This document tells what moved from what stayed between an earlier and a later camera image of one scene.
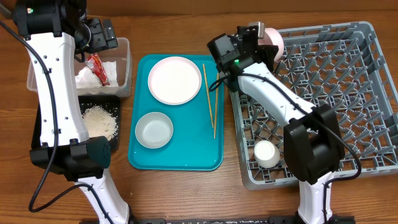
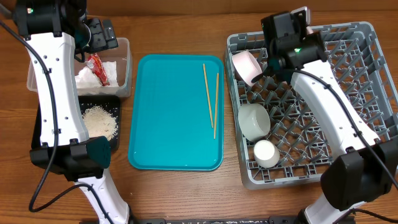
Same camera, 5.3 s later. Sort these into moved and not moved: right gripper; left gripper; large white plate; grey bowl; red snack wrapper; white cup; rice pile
Moved: large white plate; grey bowl; right gripper
Not moved: rice pile; red snack wrapper; left gripper; white cup
